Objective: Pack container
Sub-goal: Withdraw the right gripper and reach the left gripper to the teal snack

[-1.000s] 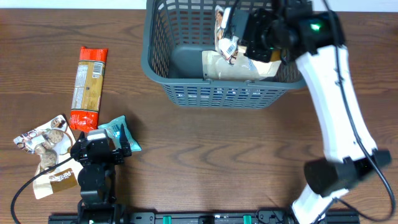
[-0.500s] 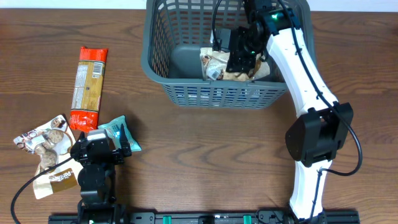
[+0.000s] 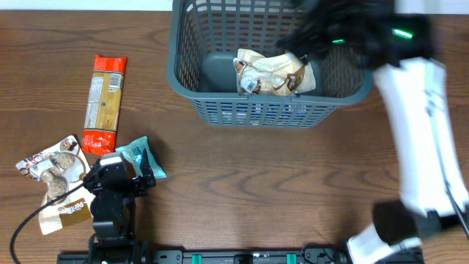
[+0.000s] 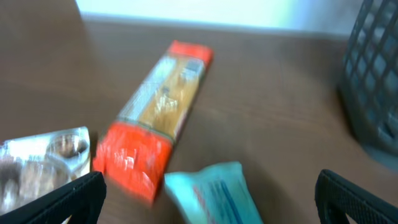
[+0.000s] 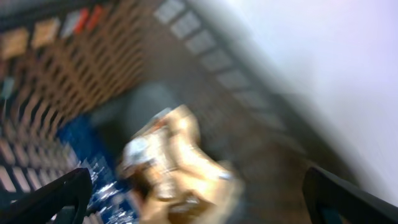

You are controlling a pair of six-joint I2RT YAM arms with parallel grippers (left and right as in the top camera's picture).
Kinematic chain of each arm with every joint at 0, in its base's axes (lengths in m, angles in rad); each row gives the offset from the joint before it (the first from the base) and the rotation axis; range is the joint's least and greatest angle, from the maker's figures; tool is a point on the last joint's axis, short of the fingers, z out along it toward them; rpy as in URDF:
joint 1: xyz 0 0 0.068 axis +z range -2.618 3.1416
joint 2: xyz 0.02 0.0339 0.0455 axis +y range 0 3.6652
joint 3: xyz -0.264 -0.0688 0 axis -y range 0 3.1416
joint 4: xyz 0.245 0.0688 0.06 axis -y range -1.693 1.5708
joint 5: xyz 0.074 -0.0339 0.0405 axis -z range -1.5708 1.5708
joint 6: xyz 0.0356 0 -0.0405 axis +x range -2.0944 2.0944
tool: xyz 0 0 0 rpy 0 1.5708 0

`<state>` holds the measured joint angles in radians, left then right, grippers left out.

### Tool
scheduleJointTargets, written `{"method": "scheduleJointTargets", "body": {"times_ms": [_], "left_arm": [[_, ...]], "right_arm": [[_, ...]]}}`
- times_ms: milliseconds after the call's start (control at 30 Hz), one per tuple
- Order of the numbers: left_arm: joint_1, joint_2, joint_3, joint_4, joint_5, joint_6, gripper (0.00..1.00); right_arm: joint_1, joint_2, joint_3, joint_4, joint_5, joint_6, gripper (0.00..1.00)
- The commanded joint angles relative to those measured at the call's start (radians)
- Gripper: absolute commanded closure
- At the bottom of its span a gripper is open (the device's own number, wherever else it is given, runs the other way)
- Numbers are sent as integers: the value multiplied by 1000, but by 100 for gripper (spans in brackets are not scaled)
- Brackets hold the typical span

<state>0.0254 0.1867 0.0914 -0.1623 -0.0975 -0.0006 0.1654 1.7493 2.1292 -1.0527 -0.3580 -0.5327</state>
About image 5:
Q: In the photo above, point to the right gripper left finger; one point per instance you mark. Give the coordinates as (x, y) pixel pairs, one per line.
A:
(73, 189)

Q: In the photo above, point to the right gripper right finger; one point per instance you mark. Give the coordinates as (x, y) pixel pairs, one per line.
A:
(330, 199)

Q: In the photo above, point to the multicolour candy strip pack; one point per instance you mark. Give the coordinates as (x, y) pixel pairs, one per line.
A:
(110, 201)

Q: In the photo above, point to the small white brown food bag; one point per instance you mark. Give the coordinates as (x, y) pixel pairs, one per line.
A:
(173, 180)

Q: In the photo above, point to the orange spaghetti packet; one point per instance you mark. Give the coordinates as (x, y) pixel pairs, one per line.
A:
(78, 21)

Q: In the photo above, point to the grey plastic lattice basket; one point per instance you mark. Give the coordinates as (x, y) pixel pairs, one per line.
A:
(141, 58)

